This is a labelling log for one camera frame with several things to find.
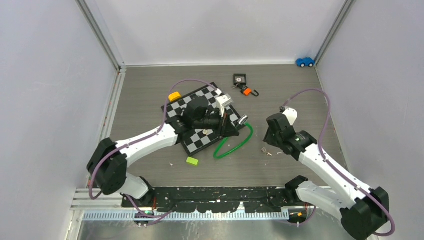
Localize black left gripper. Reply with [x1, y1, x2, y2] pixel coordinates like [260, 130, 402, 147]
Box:
[193, 107, 239, 139]

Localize green cable lock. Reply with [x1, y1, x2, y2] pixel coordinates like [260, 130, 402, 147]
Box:
[212, 114, 255, 160]

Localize silver cable lock keys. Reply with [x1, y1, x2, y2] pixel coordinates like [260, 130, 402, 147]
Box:
[261, 147, 272, 156]

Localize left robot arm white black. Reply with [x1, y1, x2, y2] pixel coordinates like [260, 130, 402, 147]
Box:
[87, 94, 248, 207]

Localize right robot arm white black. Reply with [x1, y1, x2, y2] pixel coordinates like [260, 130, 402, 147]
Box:
[263, 108, 391, 240]

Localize black square key tag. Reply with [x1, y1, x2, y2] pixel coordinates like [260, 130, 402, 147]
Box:
[233, 73, 247, 86]

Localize black white chessboard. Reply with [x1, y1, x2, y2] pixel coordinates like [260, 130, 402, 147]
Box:
[161, 82, 247, 157]

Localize orange black padlock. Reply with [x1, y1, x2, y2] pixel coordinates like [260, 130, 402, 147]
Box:
[240, 85, 259, 97]

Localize lime green block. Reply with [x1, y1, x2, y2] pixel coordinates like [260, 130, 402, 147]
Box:
[186, 157, 199, 166]

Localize yellow toy block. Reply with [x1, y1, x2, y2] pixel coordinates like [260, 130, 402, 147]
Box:
[168, 91, 182, 103]

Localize blue toy car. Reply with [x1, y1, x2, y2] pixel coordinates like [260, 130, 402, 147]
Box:
[295, 57, 316, 68]

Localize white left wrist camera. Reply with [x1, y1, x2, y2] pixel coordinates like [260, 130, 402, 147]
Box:
[215, 88, 234, 118]

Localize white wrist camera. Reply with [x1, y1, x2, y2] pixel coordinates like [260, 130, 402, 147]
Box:
[280, 106, 298, 126]
[215, 88, 234, 118]

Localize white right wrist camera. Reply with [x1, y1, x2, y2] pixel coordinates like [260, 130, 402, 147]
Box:
[280, 106, 298, 126]

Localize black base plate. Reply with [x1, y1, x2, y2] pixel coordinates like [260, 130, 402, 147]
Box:
[133, 186, 312, 214]

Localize aluminium frame rail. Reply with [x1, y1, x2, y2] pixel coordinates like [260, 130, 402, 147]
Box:
[70, 185, 372, 222]

